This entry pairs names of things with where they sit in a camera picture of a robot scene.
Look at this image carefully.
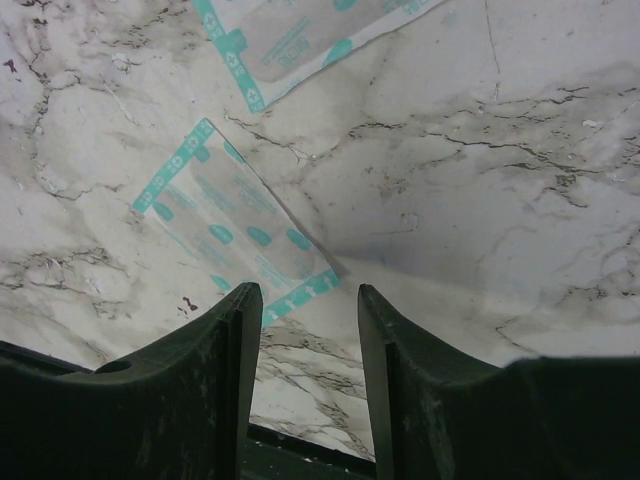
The teal plaster sheet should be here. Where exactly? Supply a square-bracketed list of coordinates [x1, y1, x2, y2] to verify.
[133, 118, 340, 326]
[193, 0, 440, 113]

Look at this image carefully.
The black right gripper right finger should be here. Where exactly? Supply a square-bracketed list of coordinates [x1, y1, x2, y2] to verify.
[357, 285, 639, 479]

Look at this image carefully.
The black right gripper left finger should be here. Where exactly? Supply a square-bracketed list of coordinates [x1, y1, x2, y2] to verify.
[1, 283, 263, 479]

